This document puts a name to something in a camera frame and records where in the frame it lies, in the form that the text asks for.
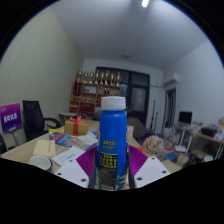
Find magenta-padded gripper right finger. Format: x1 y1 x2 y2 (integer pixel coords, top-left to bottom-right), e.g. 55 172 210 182
128 144 172 189

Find small round table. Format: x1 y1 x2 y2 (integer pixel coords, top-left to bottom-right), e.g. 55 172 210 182
59 111 79 126

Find black-framed glass door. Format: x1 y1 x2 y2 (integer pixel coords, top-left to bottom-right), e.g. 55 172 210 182
95 67 151 126

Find black office chair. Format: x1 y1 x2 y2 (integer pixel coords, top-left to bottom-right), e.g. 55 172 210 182
22 99 63 141

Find pink flowers in white pot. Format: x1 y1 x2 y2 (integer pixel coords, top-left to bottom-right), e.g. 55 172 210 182
141 134 166 158

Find tan notebook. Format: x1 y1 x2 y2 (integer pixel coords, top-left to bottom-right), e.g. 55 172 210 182
32 139 57 158

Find wooden shelf unit with trophies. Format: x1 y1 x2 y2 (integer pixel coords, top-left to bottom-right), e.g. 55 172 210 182
69 70 123 116

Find white wall air conditioner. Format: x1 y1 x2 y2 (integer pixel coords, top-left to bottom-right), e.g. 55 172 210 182
163 72 180 88

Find grey office chair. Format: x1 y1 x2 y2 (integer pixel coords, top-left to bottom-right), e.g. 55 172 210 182
127 116 148 139

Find purple sign board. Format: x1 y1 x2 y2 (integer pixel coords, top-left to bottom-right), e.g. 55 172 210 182
0 103 23 134

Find white paper sheet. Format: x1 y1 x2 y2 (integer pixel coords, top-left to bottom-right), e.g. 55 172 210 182
51 145 86 167

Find wooden side desk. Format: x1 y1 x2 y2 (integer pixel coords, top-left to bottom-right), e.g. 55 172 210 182
174 123 224 161

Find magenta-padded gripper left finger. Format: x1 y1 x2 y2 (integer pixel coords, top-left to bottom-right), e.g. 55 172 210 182
54 144 100 189

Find computer monitor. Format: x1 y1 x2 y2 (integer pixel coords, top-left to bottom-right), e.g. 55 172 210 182
178 110 194 126

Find blue drink bottle white cap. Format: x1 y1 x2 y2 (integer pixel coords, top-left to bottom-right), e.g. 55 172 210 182
95 95 130 191

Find blue colourful brochure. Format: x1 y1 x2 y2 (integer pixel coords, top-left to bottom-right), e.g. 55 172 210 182
49 131 73 148

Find yellow gift box red ribbon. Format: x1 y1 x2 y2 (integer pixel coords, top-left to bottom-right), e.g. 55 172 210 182
64 115 89 137

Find black suitcase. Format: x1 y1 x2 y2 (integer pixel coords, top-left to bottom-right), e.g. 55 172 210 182
0 133 8 155

